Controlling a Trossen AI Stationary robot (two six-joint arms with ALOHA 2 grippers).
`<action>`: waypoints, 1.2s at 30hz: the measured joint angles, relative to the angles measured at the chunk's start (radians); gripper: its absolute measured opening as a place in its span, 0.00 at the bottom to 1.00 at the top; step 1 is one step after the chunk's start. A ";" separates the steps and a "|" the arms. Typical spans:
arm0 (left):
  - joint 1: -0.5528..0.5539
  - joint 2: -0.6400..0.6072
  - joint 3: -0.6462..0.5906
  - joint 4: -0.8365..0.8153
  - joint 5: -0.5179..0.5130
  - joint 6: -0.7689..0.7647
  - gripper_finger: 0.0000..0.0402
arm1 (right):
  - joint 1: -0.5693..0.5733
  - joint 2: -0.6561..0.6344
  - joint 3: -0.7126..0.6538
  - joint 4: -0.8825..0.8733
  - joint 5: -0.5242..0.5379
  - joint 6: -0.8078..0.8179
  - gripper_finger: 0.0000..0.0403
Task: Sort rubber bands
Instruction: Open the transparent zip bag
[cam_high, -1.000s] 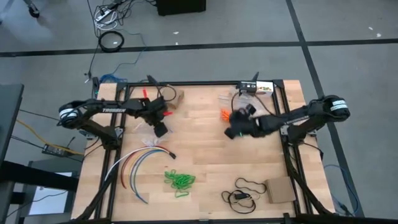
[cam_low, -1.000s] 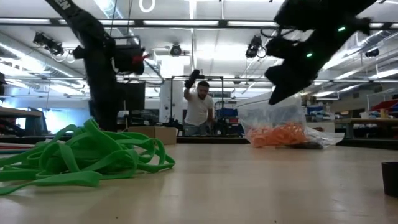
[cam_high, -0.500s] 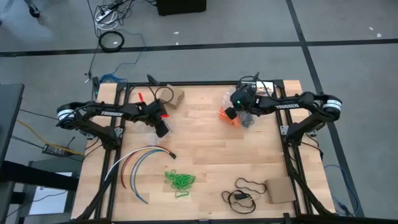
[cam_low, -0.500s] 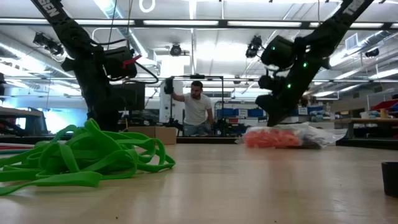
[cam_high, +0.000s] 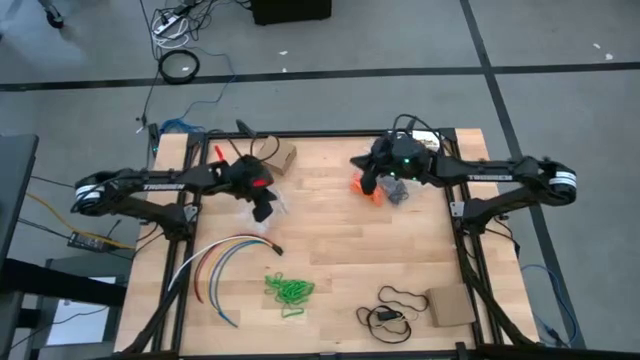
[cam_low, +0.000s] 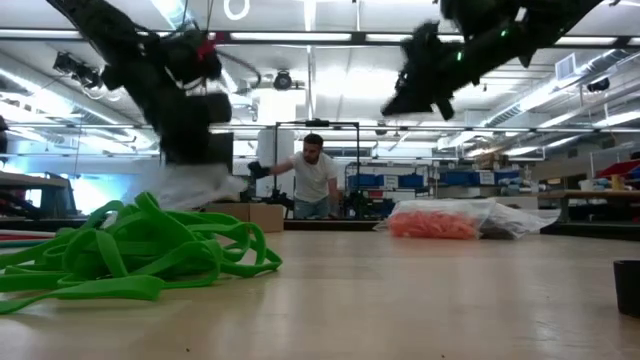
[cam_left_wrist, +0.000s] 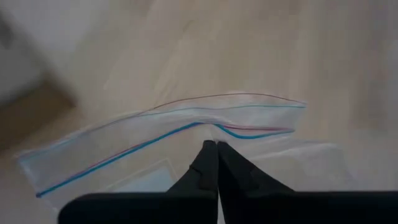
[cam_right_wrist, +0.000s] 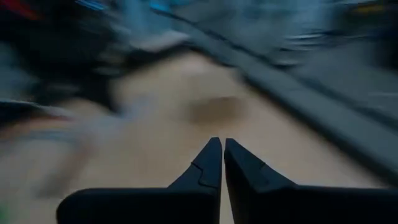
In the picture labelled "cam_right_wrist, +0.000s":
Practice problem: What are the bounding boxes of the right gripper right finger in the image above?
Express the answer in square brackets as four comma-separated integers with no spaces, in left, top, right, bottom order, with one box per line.
[223,138,398,224]

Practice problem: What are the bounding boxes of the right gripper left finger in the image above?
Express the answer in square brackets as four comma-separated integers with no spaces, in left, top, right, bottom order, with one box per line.
[57,136,223,224]

